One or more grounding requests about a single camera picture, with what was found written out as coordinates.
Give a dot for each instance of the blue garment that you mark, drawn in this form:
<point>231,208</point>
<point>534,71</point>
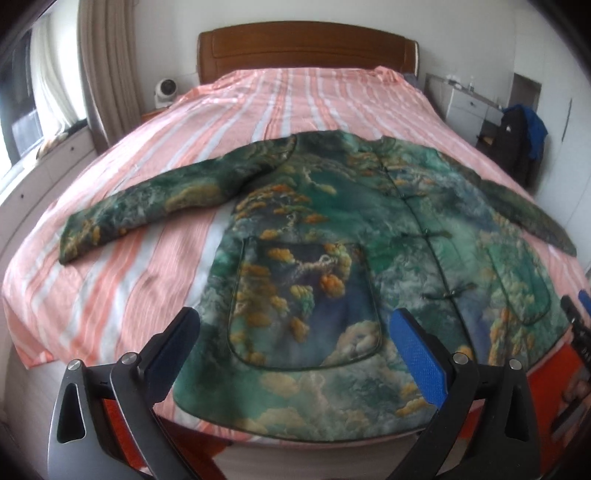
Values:
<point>535,131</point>

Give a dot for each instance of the white sheer curtain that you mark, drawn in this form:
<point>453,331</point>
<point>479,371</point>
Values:
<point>55,78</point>

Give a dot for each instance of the black jacket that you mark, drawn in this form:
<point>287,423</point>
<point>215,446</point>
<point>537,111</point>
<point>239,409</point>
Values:
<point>515,141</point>

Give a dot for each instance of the grey pillow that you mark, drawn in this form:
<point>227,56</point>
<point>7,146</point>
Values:
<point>411,79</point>

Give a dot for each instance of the window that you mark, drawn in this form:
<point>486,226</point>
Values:
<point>21,106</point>

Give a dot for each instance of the white round fan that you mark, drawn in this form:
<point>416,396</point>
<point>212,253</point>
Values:
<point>164,92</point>

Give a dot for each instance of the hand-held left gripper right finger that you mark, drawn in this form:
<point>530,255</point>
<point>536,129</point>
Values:
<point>418,357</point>

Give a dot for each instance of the wooden headboard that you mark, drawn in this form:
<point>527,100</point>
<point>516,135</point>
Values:
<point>304,48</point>

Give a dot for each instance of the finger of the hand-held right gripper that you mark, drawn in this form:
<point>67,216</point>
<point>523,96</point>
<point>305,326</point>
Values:
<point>577,314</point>

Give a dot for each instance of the beige curtain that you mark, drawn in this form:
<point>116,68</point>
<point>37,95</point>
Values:
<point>104,69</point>

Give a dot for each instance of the orange bed base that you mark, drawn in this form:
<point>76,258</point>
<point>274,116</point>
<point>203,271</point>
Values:
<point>554,392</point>

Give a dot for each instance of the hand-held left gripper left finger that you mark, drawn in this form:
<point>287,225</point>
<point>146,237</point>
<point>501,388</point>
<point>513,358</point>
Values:
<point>168,353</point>

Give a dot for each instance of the white cabinet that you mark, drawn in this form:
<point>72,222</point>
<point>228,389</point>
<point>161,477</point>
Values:
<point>464,106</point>

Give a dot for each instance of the pink striped bed sheet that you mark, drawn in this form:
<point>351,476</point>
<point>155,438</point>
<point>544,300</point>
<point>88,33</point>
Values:
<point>152,194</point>

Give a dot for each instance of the green printed padded jacket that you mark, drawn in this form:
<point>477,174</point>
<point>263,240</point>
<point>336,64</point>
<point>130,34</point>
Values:
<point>323,258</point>

